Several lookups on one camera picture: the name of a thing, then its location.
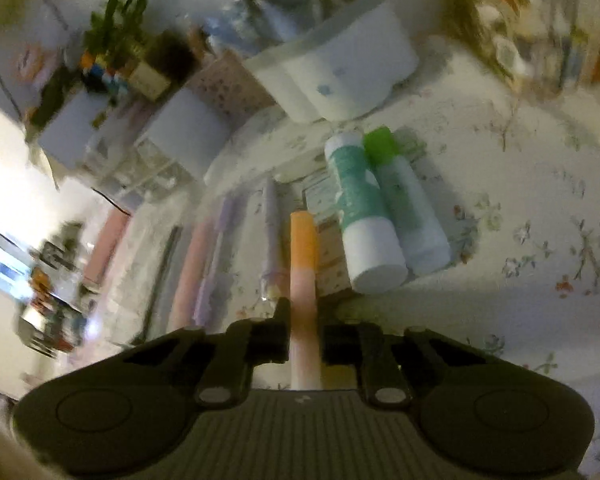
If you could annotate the lion plush toy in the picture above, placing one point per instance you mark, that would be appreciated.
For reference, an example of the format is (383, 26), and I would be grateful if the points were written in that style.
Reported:
(27, 62)

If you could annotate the purple pen with clear barrel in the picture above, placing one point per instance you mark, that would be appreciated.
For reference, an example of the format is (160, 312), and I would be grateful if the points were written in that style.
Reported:
(271, 220)

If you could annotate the pink marker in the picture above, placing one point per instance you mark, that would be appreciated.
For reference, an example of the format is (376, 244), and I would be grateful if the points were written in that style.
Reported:
(190, 275)

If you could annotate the dark fuzzy object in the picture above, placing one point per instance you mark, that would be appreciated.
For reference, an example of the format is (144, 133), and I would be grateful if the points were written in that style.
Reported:
(172, 57)

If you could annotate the lilac marker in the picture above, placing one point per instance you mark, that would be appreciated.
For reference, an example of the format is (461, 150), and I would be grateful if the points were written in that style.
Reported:
(215, 255)

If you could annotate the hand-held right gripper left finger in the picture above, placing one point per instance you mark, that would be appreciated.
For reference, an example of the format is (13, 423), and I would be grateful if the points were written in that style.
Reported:
(281, 332)

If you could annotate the teal and white glue stick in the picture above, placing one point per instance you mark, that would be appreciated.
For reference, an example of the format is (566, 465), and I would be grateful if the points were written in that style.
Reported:
(367, 240)

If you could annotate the green capped glue stick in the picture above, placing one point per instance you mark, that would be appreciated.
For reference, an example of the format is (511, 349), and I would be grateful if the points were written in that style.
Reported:
(417, 230)

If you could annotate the beige square pot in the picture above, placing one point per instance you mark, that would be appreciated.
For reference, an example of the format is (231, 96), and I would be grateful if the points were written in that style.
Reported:
(150, 80)

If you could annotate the grey-blue box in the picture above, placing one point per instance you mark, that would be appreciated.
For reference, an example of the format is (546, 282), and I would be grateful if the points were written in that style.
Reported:
(72, 127)

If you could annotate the green potted plant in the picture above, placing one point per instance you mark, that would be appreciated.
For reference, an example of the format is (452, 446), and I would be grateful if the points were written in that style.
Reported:
(115, 22)

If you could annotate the white flower-shaped pen holder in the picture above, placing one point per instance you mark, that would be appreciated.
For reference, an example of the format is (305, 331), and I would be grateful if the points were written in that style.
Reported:
(340, 70)

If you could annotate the white square box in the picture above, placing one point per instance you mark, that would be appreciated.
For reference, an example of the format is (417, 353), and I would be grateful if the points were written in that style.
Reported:
(185, 130)

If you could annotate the bundle of pens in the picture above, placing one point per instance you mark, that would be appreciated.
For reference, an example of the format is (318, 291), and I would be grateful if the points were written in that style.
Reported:
(232, 25)

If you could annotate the pink patterned basket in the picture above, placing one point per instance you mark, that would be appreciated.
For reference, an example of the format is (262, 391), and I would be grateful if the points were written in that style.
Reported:
(230, 85)

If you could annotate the orange and pink pen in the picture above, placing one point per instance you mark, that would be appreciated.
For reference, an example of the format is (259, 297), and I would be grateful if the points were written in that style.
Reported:
(304, 260)

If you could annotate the dried flower bouquet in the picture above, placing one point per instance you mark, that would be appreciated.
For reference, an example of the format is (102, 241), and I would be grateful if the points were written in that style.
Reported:
(530, 15)

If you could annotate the clear acrylic organiser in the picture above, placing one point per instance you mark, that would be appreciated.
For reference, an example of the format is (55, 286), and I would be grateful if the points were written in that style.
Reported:
(130, 165)

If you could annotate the colourful puzzle cube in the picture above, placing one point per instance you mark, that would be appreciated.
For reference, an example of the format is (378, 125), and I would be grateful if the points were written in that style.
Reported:
(102, 72)

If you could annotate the floral tablecloth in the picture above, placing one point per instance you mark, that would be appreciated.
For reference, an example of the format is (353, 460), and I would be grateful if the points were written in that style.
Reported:
(510, 190)

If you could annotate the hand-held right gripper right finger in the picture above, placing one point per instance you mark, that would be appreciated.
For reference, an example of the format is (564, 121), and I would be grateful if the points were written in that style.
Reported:
(337, 342)

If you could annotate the pink box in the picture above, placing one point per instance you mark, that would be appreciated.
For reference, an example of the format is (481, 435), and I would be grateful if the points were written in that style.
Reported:
(105, 250)

